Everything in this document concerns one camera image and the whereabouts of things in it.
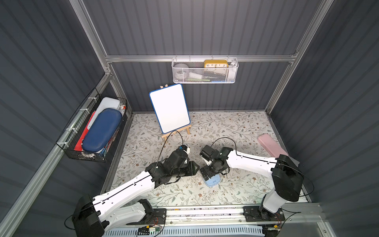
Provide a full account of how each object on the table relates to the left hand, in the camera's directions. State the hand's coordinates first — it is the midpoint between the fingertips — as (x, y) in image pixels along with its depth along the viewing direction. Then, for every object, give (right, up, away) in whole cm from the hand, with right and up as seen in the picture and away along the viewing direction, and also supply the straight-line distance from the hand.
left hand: (198, 169), depth 73 cm
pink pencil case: (+51, +8, +26) cm, 58 cm away
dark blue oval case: (-45, +20, -5) cm, 50 cm away
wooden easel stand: (-14, +18, +25) cm, 34 cm away
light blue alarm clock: (+9, -9, +8) cm, 15 cm away
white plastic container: (-49, +34, +4) cm, 60 cm away
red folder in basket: (-54, +13, -9) cm, 56 cm away
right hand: (+8, -4, +11) cm, 14 cm away
